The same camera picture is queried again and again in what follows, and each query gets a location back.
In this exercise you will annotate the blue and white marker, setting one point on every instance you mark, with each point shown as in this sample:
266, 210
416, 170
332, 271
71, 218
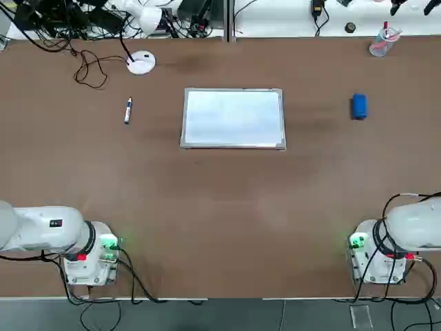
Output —
128, 112

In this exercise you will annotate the blue whiteboard eraser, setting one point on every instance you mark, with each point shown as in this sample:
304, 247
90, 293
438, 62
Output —
359, 106

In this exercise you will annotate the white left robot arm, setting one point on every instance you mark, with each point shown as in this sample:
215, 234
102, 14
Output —
38, 225

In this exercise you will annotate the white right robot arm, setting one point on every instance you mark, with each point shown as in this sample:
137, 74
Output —
413, 224

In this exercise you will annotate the silver framed whiteboard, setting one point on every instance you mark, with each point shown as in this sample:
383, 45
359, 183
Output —
232, 119

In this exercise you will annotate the red marker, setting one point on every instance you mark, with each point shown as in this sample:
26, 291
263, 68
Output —
386, 29

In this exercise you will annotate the white desk lamp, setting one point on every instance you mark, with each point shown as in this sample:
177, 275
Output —
142, 62

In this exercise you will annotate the black electronics box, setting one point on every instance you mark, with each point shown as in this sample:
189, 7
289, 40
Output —
193, 10

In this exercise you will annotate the black power adapter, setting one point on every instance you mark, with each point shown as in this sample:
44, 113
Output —
317, 7

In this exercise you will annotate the black tape roll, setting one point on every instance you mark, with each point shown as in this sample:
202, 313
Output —
350, 28

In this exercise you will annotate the clear mesh pen cup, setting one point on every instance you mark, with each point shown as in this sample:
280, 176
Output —
381, 46

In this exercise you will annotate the aluminium frame post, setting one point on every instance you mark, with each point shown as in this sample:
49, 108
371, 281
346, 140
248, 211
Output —
229, 20

